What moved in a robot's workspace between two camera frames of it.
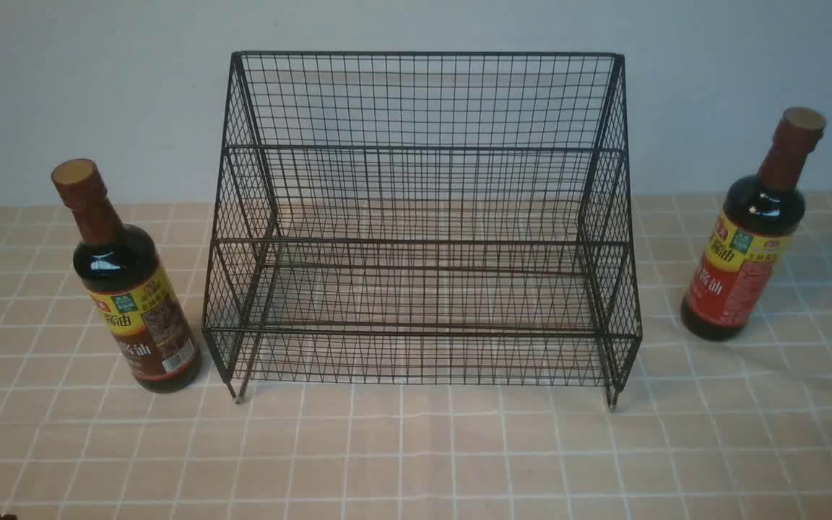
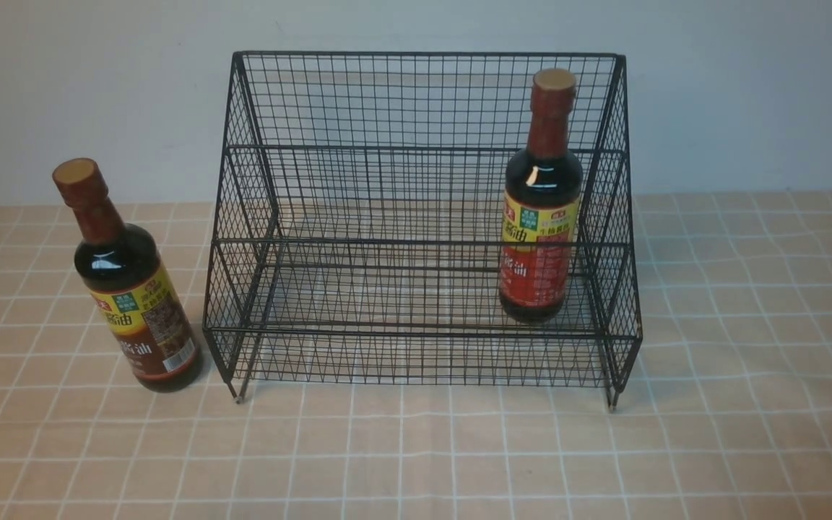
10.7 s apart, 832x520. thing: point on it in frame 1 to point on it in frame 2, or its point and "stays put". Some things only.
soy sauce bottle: [760, 222] to [542, 202]
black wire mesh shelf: [459, 219] stays put
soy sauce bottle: [120, 268] stays put
